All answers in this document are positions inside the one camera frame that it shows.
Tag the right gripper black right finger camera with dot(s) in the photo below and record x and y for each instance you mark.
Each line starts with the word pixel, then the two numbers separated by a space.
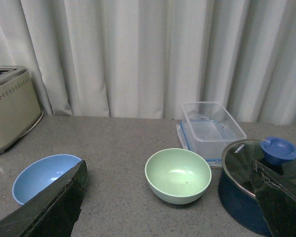
pixel 276 197

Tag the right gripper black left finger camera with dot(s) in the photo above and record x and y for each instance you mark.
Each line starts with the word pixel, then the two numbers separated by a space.
pixel 51 213

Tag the blue bowl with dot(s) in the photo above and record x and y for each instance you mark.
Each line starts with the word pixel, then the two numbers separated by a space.
pixel 40 174

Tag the green bowl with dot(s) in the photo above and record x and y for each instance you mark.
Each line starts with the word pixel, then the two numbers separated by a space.
pixel 178 176

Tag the dark blue cooking pot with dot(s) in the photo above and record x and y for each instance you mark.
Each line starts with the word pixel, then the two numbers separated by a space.
pixel 241 207

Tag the glass pot lid blue knob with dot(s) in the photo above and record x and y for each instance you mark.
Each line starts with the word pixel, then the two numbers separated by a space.
pixel 275 153

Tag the blue-rimmed container lid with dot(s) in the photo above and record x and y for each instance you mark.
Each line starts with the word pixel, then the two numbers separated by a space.
pixel 204 137

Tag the cream two-slot toaster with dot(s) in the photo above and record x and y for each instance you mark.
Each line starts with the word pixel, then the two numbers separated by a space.
pixel 20 111

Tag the clear plastic food container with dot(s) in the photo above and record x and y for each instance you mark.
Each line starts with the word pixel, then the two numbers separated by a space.
pixel 217 112

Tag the white curtain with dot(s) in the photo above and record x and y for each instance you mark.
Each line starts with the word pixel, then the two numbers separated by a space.
pixel 143 58

